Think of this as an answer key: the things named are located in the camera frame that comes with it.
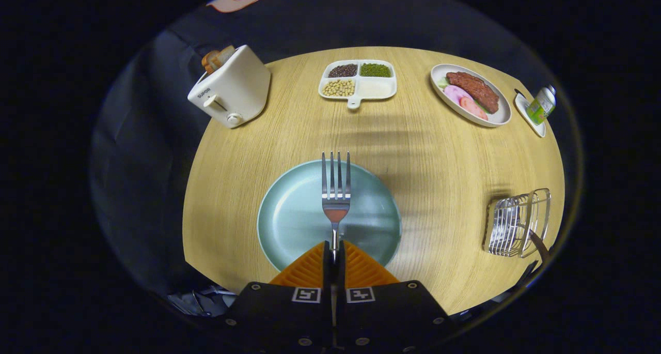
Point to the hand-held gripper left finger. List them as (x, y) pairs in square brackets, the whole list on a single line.
[(327, 279)]

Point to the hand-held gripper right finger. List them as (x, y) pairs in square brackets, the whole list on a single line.
[(341, 279)]

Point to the teal round plate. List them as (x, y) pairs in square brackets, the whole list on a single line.
[(294, 219)]

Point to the crumpled grey cloth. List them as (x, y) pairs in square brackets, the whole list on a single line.
[(201, 302)]

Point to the pile of yellow soybeans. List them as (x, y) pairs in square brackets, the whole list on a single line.
[(339, 88)]

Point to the white divided dish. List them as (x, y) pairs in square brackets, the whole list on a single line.
[(377, 89)]

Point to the pile of dark red beans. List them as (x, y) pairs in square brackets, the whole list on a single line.
[(343, 71)]

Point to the white toaster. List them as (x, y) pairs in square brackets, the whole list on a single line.
[(240, 88)]

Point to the pile of green beans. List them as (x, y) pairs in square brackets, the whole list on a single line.
[(375, 70)]

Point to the pink ham slice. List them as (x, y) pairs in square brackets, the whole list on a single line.
[(455, 94), (472, 108)]

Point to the green lettuce leaf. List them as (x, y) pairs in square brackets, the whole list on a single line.
[(442, 82)]

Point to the white oval plate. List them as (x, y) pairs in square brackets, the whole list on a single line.
[(501, 117)]

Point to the brown meat steak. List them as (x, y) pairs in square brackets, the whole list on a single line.
[(472, 89)]

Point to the brown toast slice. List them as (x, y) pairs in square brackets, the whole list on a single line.
[(209, 62), (226, 54)]

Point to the small white dish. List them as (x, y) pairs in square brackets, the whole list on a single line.
[(537, 127)]

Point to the small green bottle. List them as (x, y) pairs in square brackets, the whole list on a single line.
[(540, 107)]

